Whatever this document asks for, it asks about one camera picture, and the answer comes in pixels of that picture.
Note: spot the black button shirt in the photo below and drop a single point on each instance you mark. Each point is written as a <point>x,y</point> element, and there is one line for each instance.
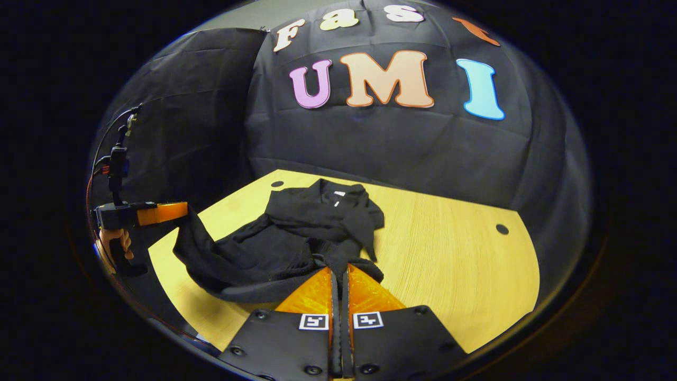
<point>296,222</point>

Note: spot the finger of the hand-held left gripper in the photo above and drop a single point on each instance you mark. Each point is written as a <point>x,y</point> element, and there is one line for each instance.
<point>164,212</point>

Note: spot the black backdrop cloth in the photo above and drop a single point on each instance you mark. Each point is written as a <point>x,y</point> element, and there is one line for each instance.
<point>396,143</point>

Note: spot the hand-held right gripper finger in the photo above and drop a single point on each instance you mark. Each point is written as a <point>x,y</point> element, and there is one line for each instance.
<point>335,338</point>
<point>345,338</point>

